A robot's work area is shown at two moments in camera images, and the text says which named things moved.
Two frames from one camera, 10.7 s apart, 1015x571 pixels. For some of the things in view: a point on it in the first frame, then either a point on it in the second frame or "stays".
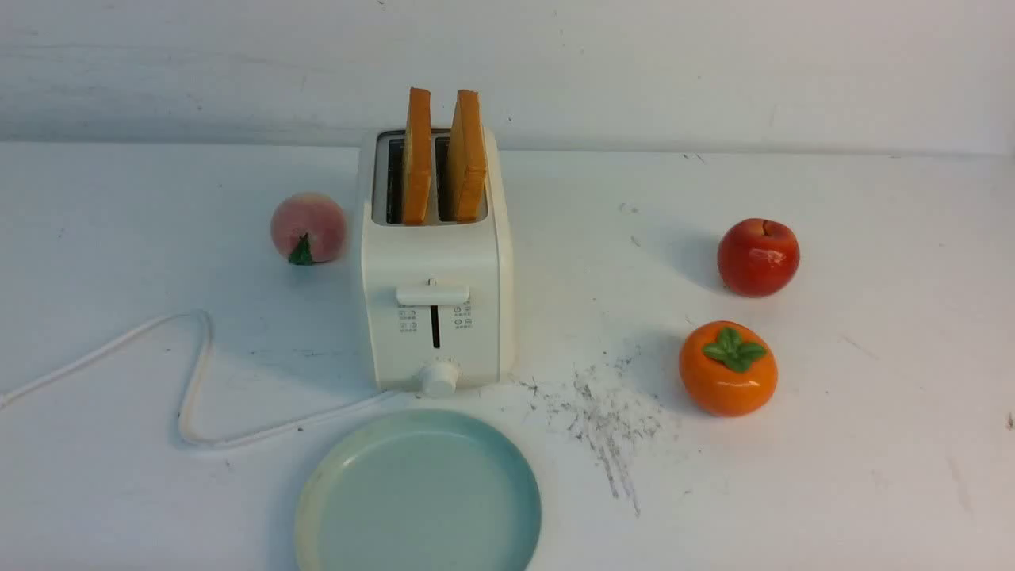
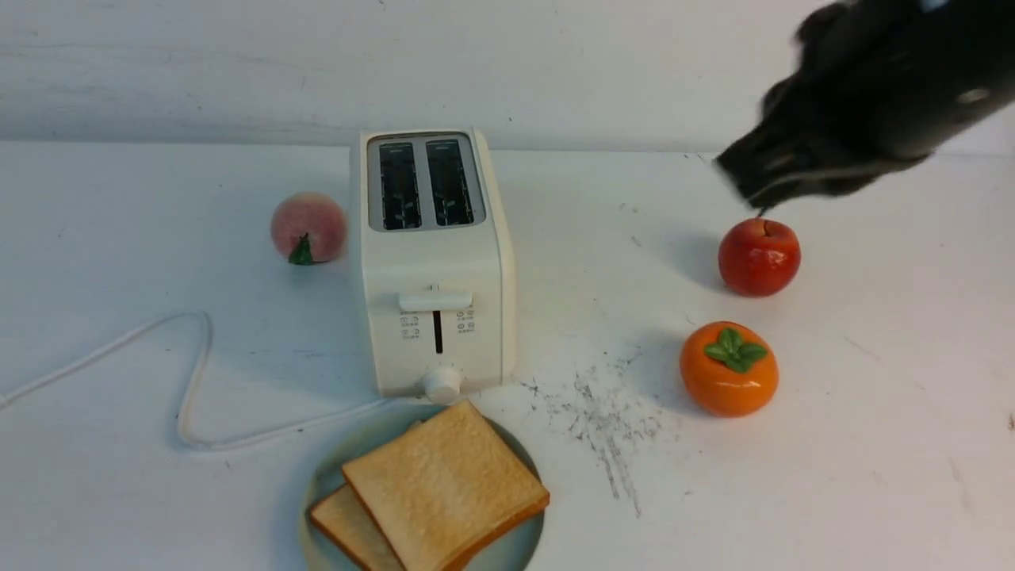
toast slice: (417, 156) → (343, 515)
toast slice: (466, 157) → (446, 490)
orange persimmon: (727, 369) stays
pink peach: (308, 228) stays
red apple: (758, 258) stays
